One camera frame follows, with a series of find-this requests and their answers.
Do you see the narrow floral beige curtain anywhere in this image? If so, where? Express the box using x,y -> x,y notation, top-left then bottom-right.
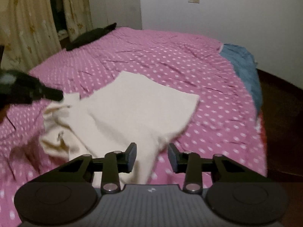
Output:
62,0 -> 93,42

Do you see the white wardrobe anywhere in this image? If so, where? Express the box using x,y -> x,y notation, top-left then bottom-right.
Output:
87,0 -> 142,30

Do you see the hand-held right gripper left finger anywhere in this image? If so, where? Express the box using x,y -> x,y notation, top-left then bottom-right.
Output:
35,142 -> 138,194

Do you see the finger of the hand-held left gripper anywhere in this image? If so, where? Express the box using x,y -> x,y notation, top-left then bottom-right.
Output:
40,86 -> 64,102

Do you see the pink polka dot blanket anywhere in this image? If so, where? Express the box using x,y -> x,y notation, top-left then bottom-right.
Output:
0,26 -> 268,227

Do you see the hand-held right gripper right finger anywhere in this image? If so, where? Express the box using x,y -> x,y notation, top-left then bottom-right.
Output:
168,143 -> 269,194

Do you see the dark green cloth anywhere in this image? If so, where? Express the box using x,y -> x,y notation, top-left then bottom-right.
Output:
65,23 -> 117,51

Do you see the cream garment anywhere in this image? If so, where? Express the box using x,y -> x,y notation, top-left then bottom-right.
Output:
39,70 -> 201,190

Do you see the wide floral beige curtain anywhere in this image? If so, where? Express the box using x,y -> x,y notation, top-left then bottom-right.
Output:
0,0 -> 62,74

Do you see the blue cloth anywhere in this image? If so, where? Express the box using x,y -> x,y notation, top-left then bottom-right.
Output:
219,43 -> 263,117

